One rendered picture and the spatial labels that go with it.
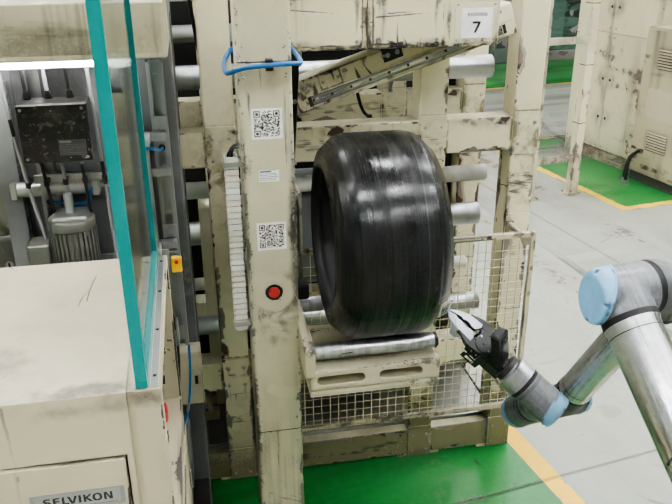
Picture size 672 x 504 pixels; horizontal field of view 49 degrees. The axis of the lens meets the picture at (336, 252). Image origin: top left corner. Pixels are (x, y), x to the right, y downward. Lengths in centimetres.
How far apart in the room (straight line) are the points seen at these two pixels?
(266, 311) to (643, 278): 94
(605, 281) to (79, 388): 100
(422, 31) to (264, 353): 98
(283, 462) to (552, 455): 132
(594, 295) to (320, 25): 100
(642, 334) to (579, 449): 174
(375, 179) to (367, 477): 150
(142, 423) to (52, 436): 14
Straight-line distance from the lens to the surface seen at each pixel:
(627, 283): 160
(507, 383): 195
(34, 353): 139
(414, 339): 204
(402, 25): 212
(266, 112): 181
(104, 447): 130
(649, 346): 157
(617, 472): 321
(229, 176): 186
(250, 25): 178
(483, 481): 303
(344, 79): 224
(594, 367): 196
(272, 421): 218
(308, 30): 206
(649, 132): 663
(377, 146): 189
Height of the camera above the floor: 193
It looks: 23 degrees down
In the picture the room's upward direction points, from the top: straight up
